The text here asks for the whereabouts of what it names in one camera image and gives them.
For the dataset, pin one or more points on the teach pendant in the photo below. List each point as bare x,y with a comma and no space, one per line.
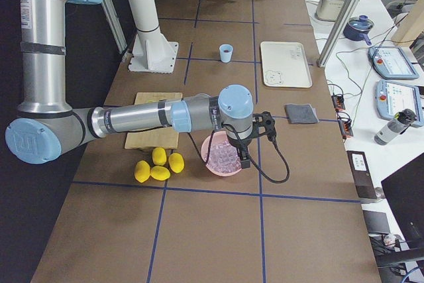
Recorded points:
391,63
393,97

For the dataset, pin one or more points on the whole lemon lower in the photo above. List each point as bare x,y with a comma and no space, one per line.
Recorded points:
176,162

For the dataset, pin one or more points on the whole lemon left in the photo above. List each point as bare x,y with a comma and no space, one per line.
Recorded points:
142,171

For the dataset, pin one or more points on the blue pot with lid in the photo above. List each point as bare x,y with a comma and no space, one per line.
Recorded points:
357,29

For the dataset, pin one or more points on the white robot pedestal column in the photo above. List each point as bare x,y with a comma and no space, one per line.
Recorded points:
151,52

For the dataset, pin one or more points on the bamboo cutting board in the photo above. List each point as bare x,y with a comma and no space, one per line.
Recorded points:
166,138

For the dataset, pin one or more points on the teach pendant near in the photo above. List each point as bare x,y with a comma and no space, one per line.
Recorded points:
393,97

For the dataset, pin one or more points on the grey aluminium post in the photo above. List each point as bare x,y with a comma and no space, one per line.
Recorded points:
339,25

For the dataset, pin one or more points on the black device box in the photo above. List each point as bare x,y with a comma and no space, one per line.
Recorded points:
361,176

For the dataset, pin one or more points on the whole lemon back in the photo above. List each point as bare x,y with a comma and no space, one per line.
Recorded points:
159,156

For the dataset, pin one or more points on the teach pendant far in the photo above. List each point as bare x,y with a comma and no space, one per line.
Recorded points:
391,63

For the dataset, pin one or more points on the silver toaster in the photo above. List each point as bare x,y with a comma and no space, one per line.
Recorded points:
328,10

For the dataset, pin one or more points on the pink ice bowl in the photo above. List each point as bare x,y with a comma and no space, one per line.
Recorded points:
223,157

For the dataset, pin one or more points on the grey folded cloth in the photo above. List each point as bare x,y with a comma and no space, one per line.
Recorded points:
301,114

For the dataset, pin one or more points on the light blue paper cup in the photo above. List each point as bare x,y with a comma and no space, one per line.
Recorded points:
225,57

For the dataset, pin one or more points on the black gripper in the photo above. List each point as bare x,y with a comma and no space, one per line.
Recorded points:
240,144

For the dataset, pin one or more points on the white bear tray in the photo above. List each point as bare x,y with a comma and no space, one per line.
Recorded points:
284,64

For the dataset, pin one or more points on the grey water bottle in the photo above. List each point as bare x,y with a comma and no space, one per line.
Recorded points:
402,120

